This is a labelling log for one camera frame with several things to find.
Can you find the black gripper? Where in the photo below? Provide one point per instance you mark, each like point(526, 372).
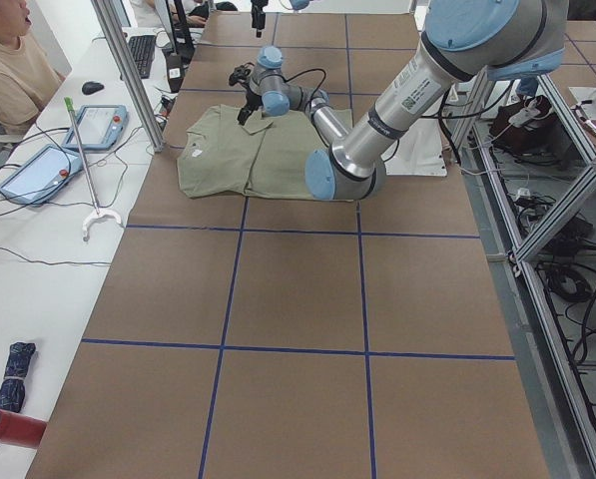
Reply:
point(258, 8)
point(251, 99)

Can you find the olive green t-shirt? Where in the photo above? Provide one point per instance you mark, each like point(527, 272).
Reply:
point(264, 158)

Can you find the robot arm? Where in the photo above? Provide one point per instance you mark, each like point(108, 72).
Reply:
point(295, 5)
point(508, 39)

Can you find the black power adapter box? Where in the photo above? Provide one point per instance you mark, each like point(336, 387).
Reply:
point(175, 72)

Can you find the black keyboard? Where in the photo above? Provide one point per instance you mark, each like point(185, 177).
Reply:
point(142, 49)

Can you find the far blue teach pendant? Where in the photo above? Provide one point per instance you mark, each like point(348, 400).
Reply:
point(100, 126)

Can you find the blue teach pendant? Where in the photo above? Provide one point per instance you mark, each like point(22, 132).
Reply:
point(100, 126)
point(40, 178)

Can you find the black computer mouse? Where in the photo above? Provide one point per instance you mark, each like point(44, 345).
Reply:
point(91, 87)

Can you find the reacher grabber stick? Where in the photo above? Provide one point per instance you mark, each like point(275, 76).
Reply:
point(98, 214)

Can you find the near blue teach pendant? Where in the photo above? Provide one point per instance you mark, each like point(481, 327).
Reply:
point(40, 178)

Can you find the person in beige shirt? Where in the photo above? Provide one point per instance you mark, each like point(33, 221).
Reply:
point(28, 82)

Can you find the brown paper table mat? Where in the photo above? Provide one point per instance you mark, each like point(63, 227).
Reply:
point(248, 338)

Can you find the brown bag on floor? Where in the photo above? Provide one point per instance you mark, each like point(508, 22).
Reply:
point(528, 126)

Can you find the folded dark plaid umbrella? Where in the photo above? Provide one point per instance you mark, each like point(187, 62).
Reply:
point(12, 388)

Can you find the red cylindrical tube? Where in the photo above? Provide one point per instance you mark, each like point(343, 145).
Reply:
point(20, 430)

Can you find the aluminium frame post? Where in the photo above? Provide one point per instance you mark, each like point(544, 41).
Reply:
point(119, 48)

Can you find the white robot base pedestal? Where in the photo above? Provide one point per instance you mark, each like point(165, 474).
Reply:
point(401, 160)

